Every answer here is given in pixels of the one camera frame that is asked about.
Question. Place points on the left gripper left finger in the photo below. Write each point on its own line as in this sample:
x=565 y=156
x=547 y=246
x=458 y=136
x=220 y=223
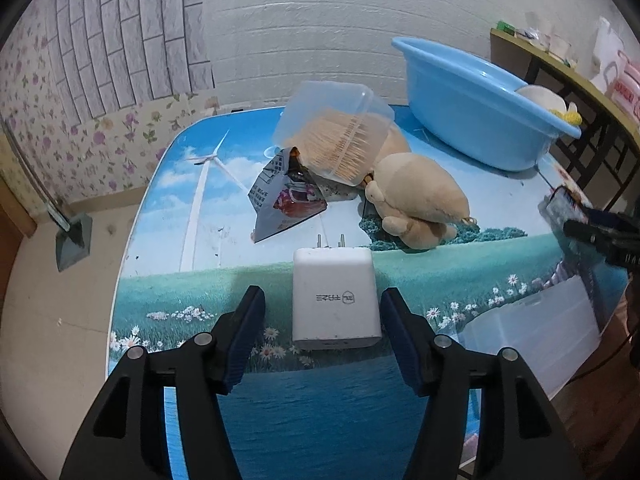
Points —
x=123 y=435

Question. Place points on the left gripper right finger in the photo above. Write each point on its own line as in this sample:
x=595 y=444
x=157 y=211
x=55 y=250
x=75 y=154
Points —
x=521 y=436

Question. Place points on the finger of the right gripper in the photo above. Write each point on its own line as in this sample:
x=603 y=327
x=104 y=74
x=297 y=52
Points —
x=610 y=220
x=600 y=237

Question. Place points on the frosted plastic case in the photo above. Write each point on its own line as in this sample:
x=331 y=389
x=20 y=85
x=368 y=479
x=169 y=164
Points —
x=555 y=331

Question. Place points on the white bunny plush yellow net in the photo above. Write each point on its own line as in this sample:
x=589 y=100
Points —
x=552 y=102

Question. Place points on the tan bear plush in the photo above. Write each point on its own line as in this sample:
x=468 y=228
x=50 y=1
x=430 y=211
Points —
x=417 y=200

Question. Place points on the white power adapter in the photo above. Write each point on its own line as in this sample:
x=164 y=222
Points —
x=334 y=299

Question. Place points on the clear box of toothpicks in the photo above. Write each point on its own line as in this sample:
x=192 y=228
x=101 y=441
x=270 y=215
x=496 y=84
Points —
x=337 y=127

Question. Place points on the grey red snack packet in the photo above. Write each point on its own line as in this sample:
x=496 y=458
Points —
x=283 y=195

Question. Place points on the card box with brown strap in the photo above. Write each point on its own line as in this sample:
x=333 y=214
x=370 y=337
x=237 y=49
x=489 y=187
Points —
x=561 y=205

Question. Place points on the yellow side table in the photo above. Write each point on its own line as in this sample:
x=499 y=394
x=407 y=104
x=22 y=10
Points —
x=604 y=161

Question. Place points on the pink white plastic bag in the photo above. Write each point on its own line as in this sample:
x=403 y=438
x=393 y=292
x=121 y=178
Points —
x=614 y=74

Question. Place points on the light blue plastic basin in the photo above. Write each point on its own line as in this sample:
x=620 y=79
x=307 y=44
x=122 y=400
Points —
x=474 y=106

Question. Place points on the grey dustpan with handle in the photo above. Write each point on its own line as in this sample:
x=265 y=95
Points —
x=73 y=239

